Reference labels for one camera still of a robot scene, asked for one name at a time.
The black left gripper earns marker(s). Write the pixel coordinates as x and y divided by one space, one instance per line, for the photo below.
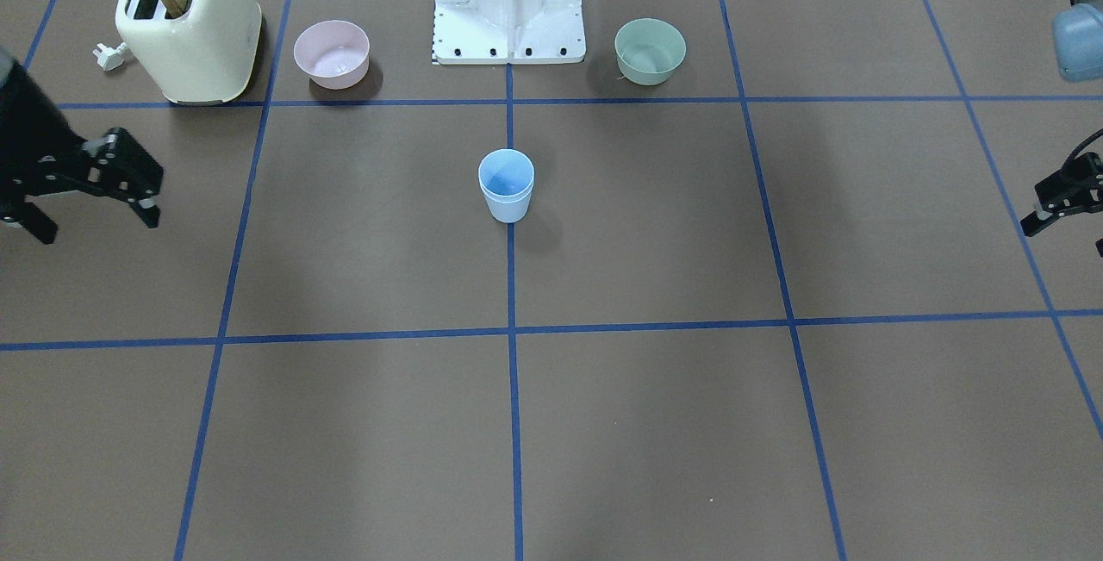
1071 188

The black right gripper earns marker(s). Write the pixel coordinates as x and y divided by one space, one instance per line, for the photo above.
33 126

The light blue cup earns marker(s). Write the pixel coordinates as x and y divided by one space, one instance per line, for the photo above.
508 208
506 173

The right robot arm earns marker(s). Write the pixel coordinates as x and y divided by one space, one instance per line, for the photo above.
27 113

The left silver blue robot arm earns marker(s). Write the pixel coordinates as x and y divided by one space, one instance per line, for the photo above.
1077 38

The white power plug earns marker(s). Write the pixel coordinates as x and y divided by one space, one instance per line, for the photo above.
111 58

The cream toaster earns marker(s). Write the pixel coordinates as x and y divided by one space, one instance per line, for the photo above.
203 57

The pink bowl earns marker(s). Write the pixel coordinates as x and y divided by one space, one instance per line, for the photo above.
334 54

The green bowl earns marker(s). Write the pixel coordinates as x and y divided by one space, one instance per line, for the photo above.
648 51

